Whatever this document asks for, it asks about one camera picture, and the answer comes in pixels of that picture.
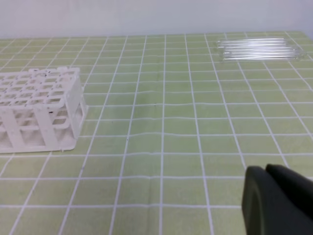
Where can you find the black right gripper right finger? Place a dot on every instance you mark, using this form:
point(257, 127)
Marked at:
point(296, 187)

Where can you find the glass test tube on cloth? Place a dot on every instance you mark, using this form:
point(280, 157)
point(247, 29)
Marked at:
point(263, 58)
point(223, 43)
point(261, 45)
point(257, 49)
point(270, 53)

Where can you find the white plastic test tube rack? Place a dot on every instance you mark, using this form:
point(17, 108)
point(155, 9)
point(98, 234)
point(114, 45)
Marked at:
point(41, 110)

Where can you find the green grid tablecloth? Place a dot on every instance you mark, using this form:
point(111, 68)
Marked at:
point(168, 136)

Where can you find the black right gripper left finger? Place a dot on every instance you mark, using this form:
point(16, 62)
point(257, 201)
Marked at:
point(267, 210)

